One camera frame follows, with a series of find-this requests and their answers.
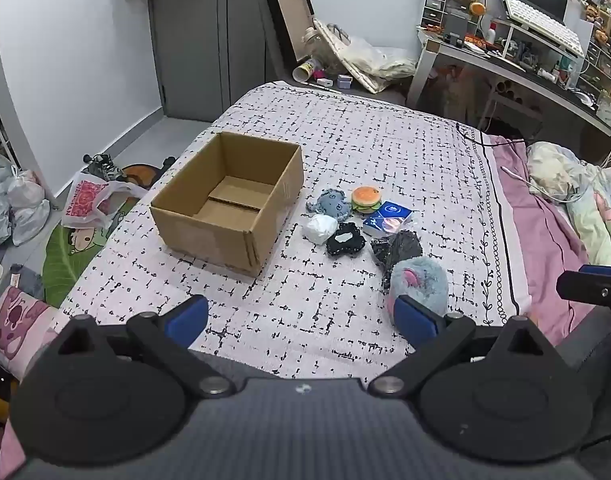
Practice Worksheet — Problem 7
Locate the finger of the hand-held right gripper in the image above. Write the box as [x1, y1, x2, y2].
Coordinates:
[557, 265, 611, 312]

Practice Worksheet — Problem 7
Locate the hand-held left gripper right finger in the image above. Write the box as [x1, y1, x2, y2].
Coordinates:
[368, 295, 561, 398]

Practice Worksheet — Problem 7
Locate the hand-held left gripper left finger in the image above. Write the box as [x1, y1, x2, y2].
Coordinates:
[50, 294, 237, 398]

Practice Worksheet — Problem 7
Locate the fluffy blue plush toy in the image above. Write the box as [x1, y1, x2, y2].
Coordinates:
[387, 256, 449, 322]

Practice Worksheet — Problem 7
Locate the black item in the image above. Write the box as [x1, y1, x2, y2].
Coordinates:
[370, 230, 423, 291]

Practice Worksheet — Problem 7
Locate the brown cardboard box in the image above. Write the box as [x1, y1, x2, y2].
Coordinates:
[150, 131, 304, 278]

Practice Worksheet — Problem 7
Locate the blue tissue pack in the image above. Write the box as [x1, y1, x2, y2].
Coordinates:
[362, 201, 415, 237]

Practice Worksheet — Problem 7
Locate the white soft pouch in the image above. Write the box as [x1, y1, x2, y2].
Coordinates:
[302, 214, 339, 246]

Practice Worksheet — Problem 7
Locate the pink bed sheet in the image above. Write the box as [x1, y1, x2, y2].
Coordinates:
[488, 135, 593, 346]

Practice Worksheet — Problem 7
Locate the pastel floral quilt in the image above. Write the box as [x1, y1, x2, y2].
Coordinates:
[527, 141, 611, 267]

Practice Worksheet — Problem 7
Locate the black scrunchie with white tag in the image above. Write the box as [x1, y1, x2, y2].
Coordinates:
[326, 222, 369, 258]

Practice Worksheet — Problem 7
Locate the burger plush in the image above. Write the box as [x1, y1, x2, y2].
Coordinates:
[351, 186, 383, 213]

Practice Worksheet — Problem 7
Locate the green cartoon floor mat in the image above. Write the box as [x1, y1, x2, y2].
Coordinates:
[42, 162, 158, 308]

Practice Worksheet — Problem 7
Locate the blue octopus plush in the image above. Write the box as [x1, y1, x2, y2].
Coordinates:
[306, 189, 355, 223]

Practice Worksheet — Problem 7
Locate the pink-print plastic bag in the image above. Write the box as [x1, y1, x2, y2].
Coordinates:
[61, 170, 148, 231]

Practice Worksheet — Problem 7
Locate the grey-blue fuzzy rug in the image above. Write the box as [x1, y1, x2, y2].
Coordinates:
[5, 264, 46, 302]

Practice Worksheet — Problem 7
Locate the pink cartoon cushion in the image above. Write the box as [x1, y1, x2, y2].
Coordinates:
[0, 285, 61, 381]

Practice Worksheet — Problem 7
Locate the pair of grey sneakers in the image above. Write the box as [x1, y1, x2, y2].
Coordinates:
[84, 154, 128, 183]

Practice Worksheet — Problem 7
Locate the pile of grey plastic bags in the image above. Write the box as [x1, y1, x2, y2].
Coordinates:
[0, 154, 52, 248]

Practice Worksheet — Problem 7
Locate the white and black desk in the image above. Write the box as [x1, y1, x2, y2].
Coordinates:
[408, 27, 611, 142]

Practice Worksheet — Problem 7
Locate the cream tote bag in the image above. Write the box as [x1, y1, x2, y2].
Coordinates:
[313, 20, 419, 93]

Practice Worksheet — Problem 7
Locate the white keyboard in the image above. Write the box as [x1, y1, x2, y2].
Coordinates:
[503, 0, 585, 56]

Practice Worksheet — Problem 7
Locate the printed paper cup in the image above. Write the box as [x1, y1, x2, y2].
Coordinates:
[292, 57, 323, 82]

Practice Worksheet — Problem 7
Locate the grey wardrobe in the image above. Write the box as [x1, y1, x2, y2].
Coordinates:
[148, 0, 281, 123]

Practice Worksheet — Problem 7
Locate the small drawer organizer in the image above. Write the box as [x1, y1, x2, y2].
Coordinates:
[419, 0, 469, 31]

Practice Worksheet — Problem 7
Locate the black framed board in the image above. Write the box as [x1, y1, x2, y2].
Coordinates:
[255, 0, 317, 78]

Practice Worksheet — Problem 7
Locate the white charging cable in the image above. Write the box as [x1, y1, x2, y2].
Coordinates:
[500, 165, 572, 204]

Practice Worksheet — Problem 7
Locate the black cable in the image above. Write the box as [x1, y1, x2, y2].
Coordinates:
[455, 121, 527, 149]

